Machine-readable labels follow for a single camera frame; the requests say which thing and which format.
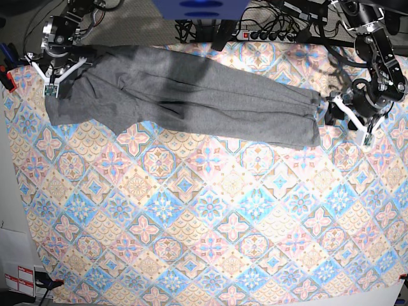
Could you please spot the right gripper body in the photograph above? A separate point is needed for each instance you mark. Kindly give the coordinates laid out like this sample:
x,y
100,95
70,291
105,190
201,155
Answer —
x,y
57,57

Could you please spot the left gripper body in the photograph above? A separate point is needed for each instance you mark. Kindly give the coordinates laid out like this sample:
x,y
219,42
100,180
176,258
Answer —
x,y
368,101

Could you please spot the grey T-shirt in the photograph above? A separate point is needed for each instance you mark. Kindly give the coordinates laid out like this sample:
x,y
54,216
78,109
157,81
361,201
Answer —
x,y
186,93

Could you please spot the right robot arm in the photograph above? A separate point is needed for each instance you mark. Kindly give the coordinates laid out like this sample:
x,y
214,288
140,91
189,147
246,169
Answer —
x,y
62,36

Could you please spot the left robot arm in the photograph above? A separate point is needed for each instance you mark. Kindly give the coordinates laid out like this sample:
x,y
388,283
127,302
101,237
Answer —
x,y
372,46

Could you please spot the red clamp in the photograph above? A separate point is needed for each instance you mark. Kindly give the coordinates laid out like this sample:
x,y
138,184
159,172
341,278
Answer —
x,y
7,79

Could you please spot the blue box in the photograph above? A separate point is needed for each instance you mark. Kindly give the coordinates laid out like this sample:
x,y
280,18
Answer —
x,y
201,9

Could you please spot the colourful patterned tablecloth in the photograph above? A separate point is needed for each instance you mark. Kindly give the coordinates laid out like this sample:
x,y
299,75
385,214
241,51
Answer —
x,y
157,217

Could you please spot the white box red labels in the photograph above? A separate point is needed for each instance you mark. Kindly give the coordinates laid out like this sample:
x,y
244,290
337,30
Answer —
x,y
17,262

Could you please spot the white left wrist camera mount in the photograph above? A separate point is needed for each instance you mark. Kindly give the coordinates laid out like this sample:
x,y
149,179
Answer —
x,y
364,136

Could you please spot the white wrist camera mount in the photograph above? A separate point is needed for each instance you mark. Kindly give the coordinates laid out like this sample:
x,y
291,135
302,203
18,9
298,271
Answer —
x,y
364,136
53,77

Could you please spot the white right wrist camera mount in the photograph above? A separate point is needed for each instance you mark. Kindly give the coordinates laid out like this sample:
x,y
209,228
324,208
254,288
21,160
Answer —
x,y
53,77

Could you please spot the white power strip red switch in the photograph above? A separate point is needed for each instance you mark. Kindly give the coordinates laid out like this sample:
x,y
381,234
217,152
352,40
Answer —
x,y
265,36

